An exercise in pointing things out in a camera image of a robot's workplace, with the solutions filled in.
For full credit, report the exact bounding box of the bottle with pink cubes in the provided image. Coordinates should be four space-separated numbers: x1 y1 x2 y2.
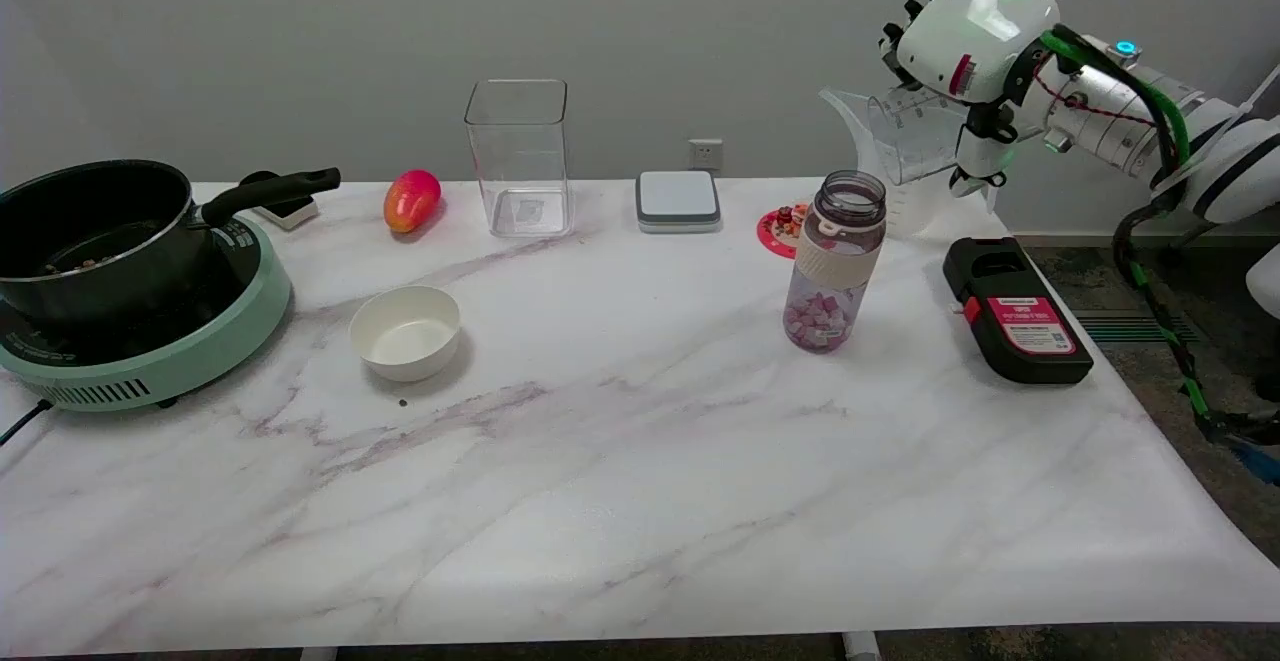
783 170 888 355

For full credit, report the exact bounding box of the green induction cooker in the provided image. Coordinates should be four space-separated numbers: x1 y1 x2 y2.
0 213 293 414

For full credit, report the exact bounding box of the small black and white device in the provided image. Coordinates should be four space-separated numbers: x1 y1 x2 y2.
239 171 321 233

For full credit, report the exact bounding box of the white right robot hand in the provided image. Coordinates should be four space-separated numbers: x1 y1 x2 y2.
879 0 1062 199

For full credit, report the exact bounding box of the red and yellow mango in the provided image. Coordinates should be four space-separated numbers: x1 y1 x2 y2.
383 169 443 235

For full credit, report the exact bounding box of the black saucepan with handle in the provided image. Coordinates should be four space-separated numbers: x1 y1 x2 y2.
0 159 342 328

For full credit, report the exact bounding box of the white bowl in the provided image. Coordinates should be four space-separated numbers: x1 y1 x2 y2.
349 285 463 384

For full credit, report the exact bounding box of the black power cord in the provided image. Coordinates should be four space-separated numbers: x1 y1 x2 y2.
0 399 52 448

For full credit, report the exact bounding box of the clear square storage container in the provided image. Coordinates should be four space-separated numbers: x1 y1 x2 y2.
464 79 574 239

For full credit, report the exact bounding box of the floor vent grate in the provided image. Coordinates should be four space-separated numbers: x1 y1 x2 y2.
1072 309 1161 345

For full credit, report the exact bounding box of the red round coaster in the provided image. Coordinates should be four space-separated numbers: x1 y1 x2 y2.
756 203 812 260

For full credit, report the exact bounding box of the grey and white square box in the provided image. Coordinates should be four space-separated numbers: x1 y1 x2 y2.
635 170 723 235

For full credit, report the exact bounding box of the black case with red label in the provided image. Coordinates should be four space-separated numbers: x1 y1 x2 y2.
942 236 1095 386

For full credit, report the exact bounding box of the clear plastic measuring jug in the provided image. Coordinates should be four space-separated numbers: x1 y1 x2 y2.
819 88 1002 240

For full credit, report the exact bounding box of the green and black cable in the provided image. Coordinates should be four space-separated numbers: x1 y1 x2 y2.
1040 25 1280 487

